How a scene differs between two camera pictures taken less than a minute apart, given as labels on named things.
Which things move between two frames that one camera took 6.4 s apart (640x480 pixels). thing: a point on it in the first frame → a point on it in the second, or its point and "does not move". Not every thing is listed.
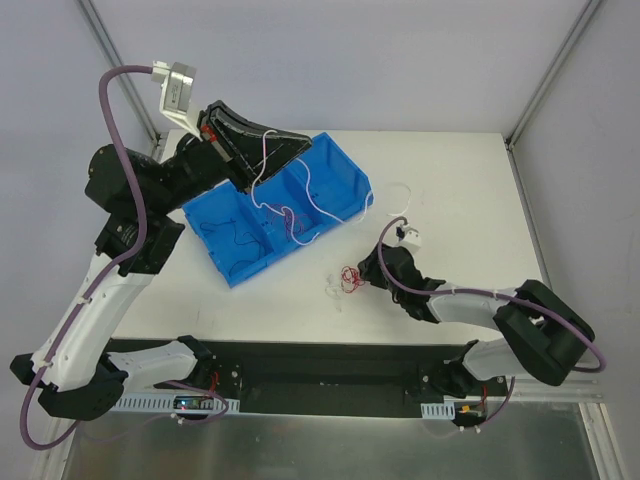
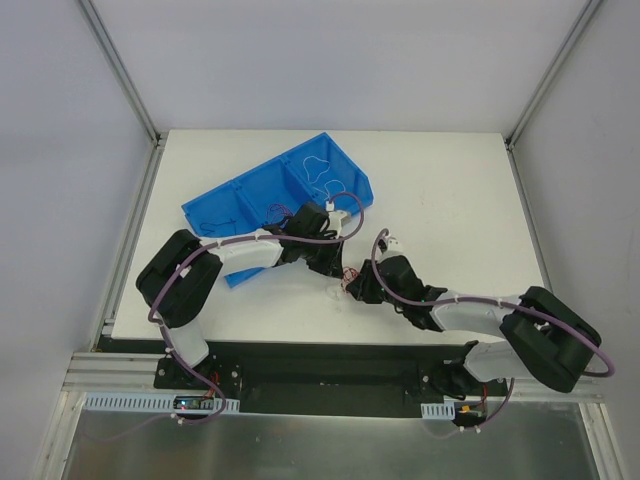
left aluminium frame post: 114,59 does not move
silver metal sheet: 551,441 does not move
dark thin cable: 211,227 does not move
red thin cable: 353,275 does not move
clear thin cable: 286,210 → 329,164
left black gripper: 220,148 → 330,257
